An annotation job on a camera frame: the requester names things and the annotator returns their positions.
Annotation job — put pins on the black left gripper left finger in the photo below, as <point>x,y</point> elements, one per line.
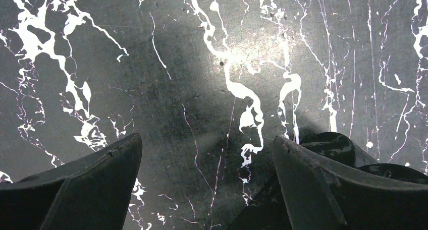
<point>92,192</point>

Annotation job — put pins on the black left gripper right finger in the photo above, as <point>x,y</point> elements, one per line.
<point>334,195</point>

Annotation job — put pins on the black makeup drawer box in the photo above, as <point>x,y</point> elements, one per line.
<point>334,148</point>

